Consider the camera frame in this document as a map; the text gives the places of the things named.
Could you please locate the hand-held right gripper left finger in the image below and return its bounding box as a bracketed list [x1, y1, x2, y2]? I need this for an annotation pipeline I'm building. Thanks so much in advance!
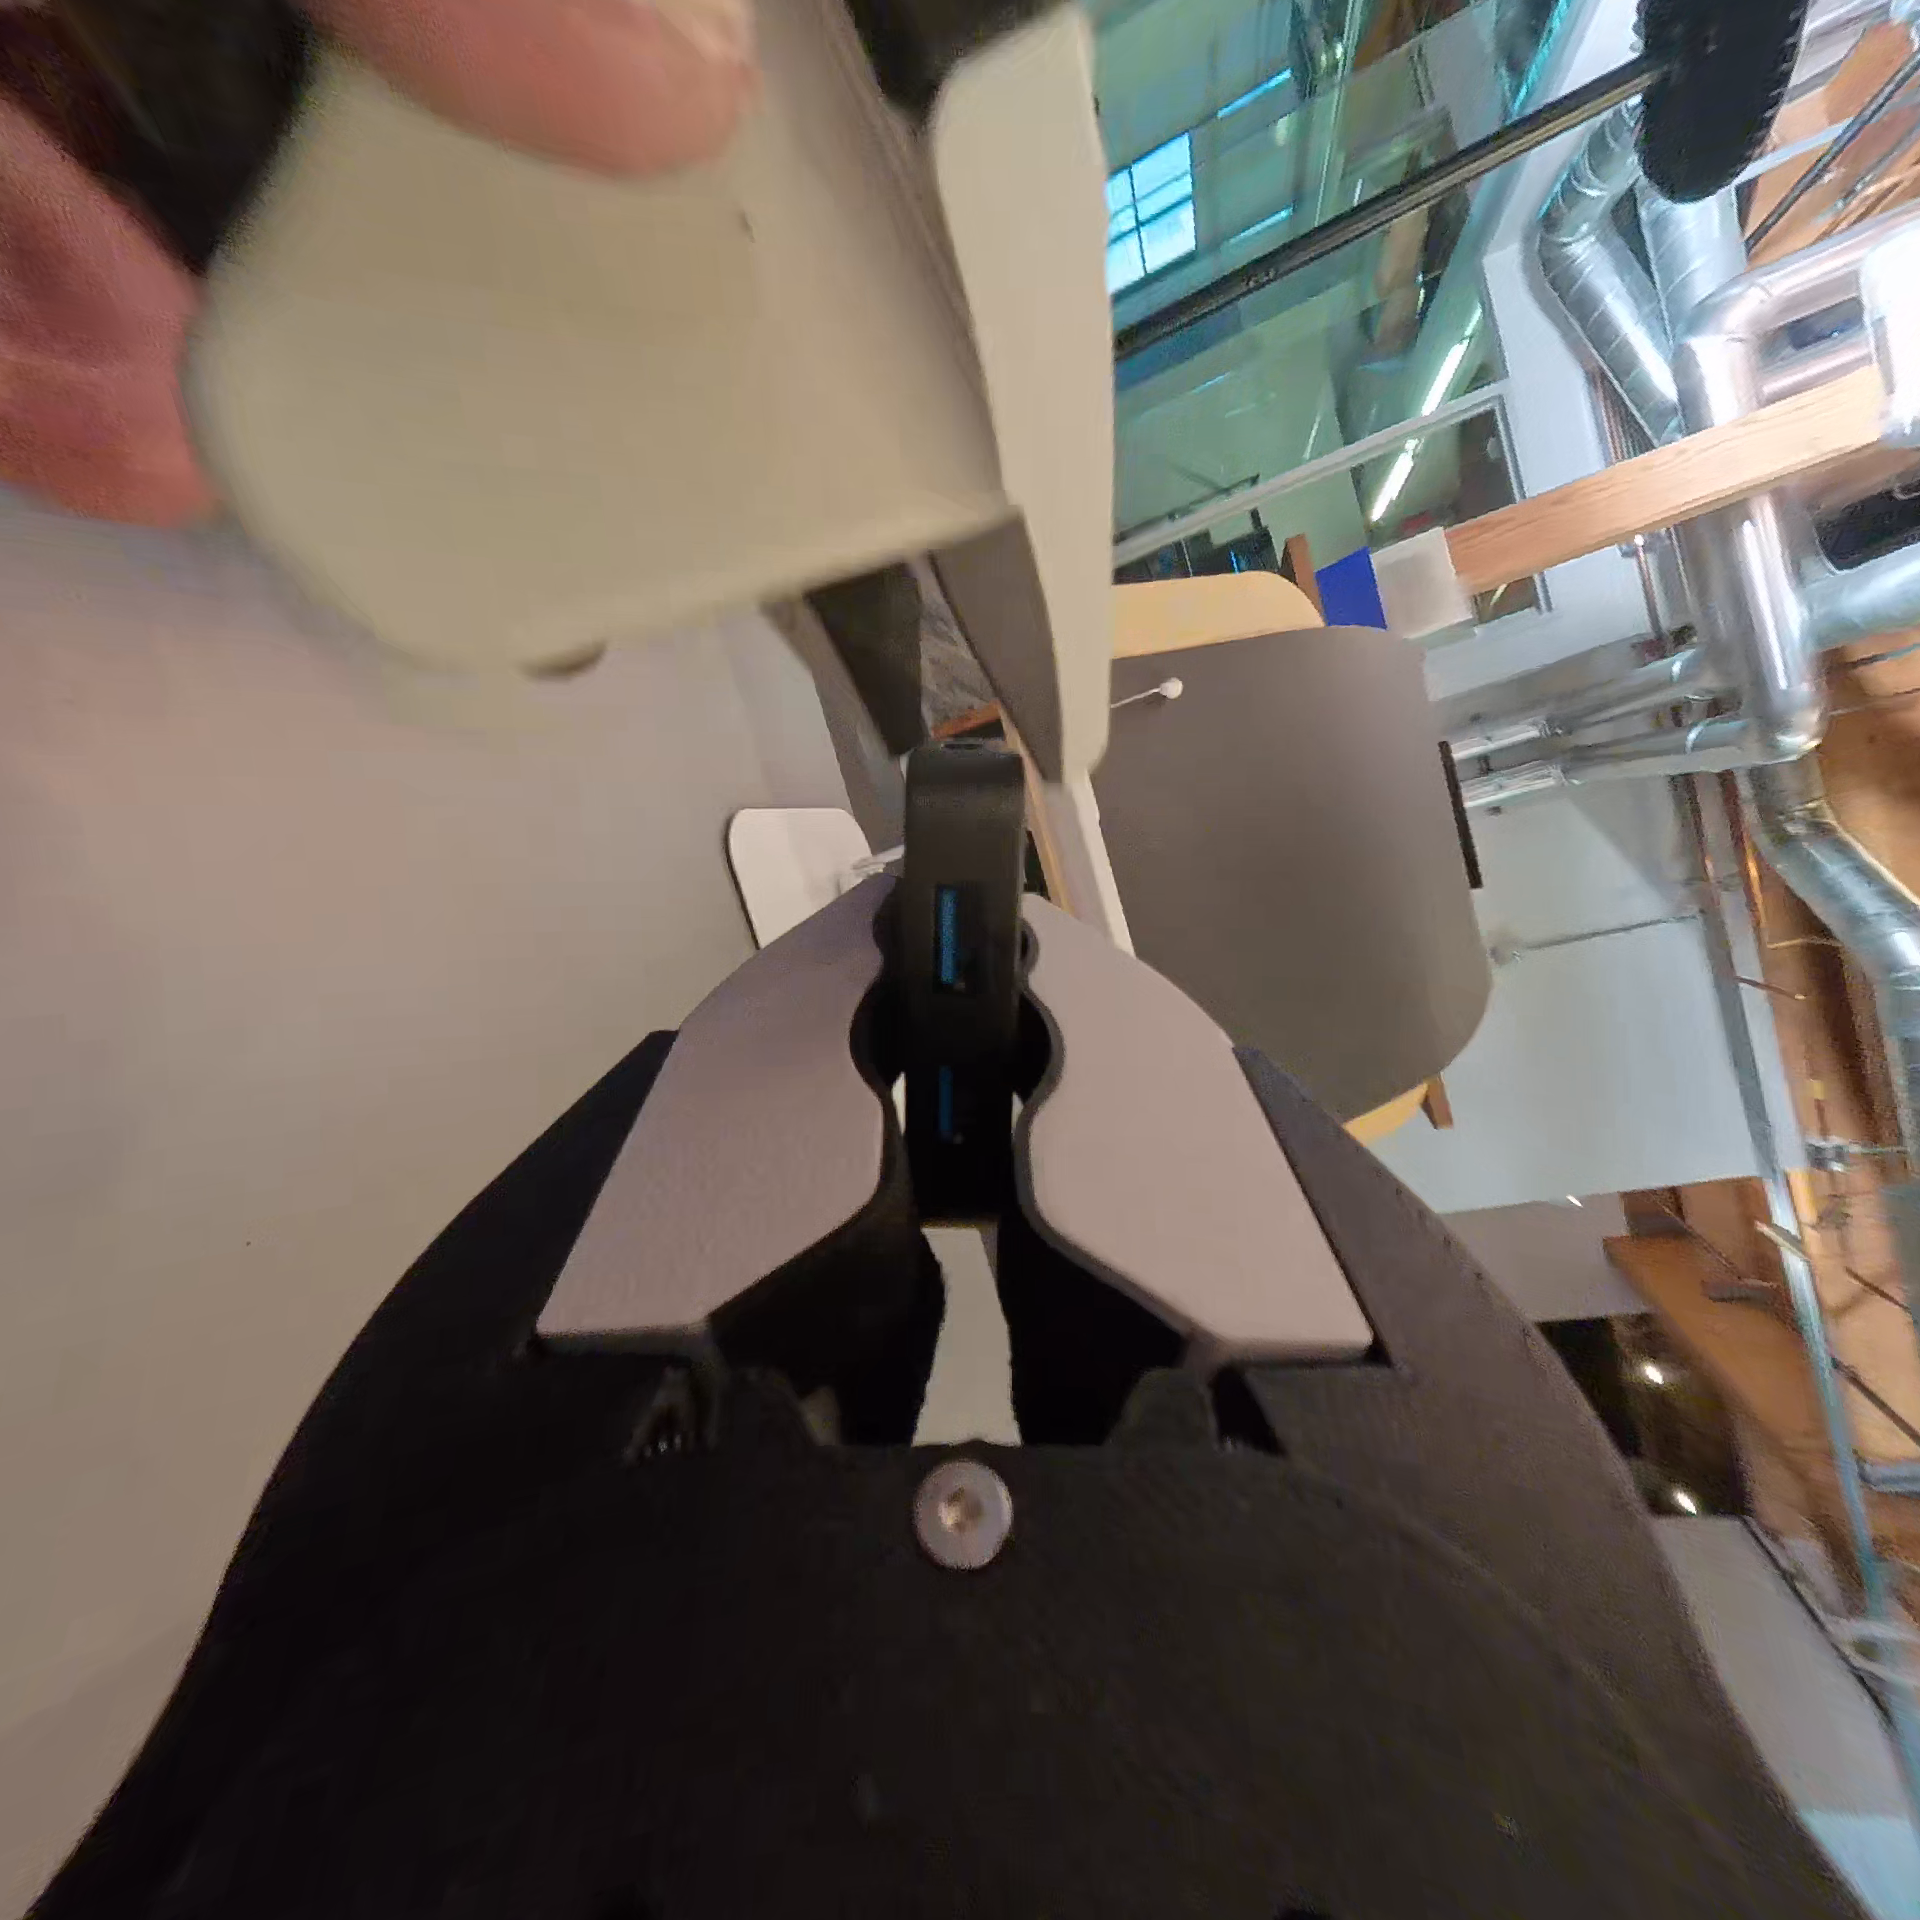
[534, 874, 943, 1445]

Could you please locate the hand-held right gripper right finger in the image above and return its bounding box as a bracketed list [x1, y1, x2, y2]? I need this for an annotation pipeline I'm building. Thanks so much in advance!
[1002, 896, 1376, 1445]

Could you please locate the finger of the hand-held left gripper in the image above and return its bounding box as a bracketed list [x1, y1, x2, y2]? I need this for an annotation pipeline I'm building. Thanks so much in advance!
[930, 0, 1119, 787]

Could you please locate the black usb hub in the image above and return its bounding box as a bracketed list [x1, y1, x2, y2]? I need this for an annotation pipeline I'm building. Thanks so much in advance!
[895, 739, 1038, 1230]

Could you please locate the person's left hand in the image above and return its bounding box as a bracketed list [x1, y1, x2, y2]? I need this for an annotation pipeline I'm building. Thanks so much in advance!
[0, 0, 762, 527]

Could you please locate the wooden-edged grey chair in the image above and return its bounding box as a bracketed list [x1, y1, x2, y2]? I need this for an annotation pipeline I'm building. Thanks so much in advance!
[1102, 570, 1498, 1150]

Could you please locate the black metal pole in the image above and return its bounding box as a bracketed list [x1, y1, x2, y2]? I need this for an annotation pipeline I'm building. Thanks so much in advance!
[1117, 60, 1667, 357]

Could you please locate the wooden ceiling beam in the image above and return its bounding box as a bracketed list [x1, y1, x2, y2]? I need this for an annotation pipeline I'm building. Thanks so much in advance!
[1446, 367, 1894, 595]

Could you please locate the black wheel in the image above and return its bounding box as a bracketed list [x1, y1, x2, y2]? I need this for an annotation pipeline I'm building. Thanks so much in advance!
[1632, 0, 1826, 206]

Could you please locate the silver ventilation duct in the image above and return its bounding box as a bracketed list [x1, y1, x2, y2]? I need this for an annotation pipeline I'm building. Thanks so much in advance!
[1530, 90, 1920, 1052]

